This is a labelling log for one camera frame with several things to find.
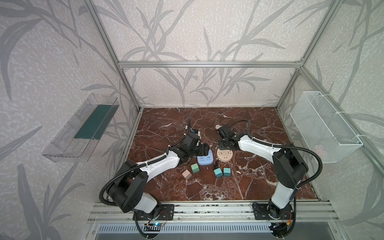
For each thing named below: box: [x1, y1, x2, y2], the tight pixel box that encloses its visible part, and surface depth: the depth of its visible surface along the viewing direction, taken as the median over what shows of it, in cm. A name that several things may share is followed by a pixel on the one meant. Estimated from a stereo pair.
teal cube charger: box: [214, 168, 223, 178], surface depth 86 cm
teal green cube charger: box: [223, 167, 232, 177], surface depth 87 cm
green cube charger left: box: [190, 163, 200, 174], surface depth 88 cm
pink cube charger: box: [182, 169, 192, 180], surface depth 86 cm
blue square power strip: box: [197, 149, 214, 166], surface depth 91 cm
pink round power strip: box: [216, 148, 233, 162], surface depth 93 cm
